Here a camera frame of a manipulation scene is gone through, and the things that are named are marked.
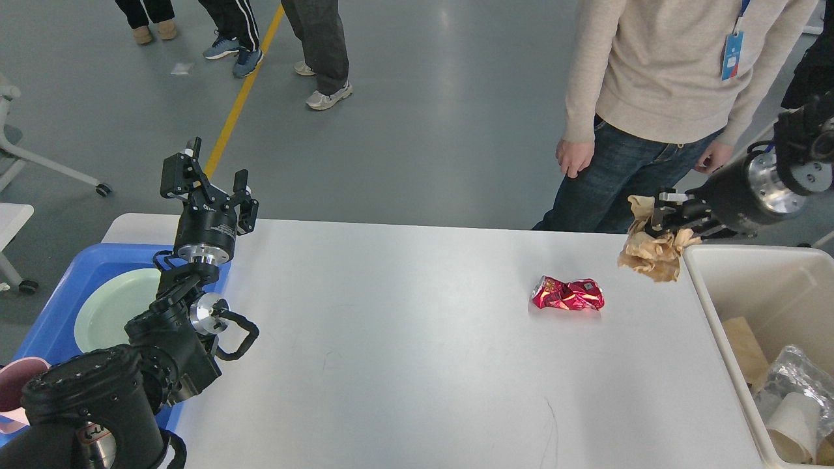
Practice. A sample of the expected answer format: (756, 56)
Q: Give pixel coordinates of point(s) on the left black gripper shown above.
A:
(205, 234)

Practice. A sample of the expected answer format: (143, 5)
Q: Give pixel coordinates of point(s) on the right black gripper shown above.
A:
(743, 197)

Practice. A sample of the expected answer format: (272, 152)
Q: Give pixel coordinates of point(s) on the brown paper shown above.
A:
(655, 257)

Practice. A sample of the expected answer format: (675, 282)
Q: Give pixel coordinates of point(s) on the brown paper bag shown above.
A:
(747, 351)

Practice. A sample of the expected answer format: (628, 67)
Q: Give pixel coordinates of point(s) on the light green plate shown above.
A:
(116, 302)

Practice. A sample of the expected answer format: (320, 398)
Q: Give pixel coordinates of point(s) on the silver foil bag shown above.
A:
(793, 371)

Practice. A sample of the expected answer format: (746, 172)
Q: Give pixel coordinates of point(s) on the white paper cup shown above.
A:
(792, 428)

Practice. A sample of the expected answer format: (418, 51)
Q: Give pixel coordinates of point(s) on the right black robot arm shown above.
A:
(803, 136)

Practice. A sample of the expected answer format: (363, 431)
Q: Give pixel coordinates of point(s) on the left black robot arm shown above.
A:
(98, 409)

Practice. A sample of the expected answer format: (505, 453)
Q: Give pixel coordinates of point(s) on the white plastic bin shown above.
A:
(786, 296)

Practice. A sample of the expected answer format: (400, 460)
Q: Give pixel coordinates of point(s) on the person in beige sweater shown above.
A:
(645, 103)

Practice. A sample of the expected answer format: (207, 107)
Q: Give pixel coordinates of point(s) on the person in striped trackpants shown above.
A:
(236, 32)

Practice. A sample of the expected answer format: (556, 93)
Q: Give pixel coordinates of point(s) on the blue id badge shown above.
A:
(731, 53)

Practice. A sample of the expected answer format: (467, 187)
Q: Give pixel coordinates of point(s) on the black jacket on chair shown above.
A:
(813, 76)

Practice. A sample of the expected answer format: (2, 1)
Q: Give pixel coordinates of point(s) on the yellow plate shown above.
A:
(85, 337)

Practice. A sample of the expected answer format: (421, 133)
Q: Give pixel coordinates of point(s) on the person in tan boots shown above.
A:
(140, 14)

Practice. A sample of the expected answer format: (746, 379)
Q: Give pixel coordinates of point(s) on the person in grey trousers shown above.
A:
(319, 27)

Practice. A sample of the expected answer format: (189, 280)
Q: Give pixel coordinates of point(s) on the blue plastic tray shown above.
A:
(53, 336)

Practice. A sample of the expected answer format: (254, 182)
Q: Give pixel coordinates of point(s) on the pink mug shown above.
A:
(14, 377)

